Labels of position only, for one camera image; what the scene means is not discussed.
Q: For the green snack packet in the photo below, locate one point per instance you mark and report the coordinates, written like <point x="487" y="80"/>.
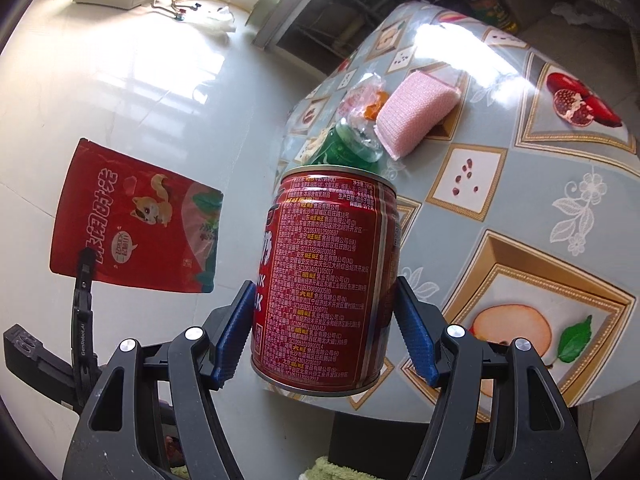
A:
<point x="345" y="152"/>

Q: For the red snack pouch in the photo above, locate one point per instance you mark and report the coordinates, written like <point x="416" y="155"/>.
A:
<point x="140" y="220"/>

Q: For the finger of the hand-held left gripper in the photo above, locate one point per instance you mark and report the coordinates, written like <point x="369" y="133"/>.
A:
<point x="84" y="320"/>

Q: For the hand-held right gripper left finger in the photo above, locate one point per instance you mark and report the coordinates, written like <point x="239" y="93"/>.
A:
<point x="232" y="335"/>

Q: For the clear wrapper with orange print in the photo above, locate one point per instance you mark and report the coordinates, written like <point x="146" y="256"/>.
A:
<point x="365" y="97"/>

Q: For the green fuzzy garment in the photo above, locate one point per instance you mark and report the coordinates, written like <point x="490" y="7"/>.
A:
<point x="325" y="470"/>

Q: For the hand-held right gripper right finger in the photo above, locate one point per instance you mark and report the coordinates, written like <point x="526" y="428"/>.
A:
<point x="420" y="340"/>

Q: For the crumpled white paper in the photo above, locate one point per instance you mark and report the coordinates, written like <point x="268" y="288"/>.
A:
<point x="580" y="15"/>

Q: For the fruit print tablecloth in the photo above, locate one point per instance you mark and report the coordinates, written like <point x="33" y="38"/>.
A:
<point x="525" y="200"/>

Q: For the red drink can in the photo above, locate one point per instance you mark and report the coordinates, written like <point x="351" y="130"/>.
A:
<point x="325" y="285"/>

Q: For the white plastic bag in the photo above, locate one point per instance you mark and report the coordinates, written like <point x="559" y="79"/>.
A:
<point x="220" y="17"/>

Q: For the cooking oil bottle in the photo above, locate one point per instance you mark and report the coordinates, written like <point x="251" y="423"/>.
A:
<point x="492" y="10"/>

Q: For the pink scrub sponge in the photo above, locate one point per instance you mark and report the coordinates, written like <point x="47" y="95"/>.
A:
<point x="415" y="110"/>

